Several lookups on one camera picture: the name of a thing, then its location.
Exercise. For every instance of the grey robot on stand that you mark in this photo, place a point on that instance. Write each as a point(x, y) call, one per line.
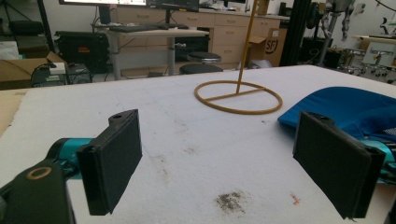
point(333, 21)

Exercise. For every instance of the office chair wheel base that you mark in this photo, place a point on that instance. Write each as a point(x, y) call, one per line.
point(370, 67)

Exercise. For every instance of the black equipment case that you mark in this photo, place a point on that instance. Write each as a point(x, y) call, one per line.
point(81, 46)

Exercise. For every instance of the printed cardboard box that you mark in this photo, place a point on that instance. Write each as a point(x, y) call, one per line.
point(269, 46)

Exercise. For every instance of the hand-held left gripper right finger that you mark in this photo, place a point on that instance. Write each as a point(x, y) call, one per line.
point(330, 161)

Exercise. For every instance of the white table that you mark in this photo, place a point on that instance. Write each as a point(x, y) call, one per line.
point(378, 46)

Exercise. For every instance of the large open cardboard box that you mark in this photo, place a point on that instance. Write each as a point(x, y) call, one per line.
point(15, 70)

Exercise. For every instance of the black electronic device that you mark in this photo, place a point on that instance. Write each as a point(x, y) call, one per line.
point(77, 74)

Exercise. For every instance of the black keyboard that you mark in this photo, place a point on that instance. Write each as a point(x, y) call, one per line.
point(134, 28)

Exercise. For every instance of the black tripod leg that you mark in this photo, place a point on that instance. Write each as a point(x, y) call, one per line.
point(46, 25)

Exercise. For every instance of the blue cloth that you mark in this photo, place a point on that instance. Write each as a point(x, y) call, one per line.
point(345, 105)

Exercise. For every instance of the light wooden desk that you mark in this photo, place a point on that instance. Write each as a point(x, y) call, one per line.
point(162, 33)

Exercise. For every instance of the white power adapter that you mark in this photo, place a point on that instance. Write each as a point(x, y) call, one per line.
point(58, 68)

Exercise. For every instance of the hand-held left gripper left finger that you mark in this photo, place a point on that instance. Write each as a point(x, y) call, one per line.
point(109, 161)

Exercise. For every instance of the black metal column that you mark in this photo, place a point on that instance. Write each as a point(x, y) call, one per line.
point(294, 31)

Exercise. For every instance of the light wooden drawer cabinet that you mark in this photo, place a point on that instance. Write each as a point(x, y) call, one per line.
point(229, 32)

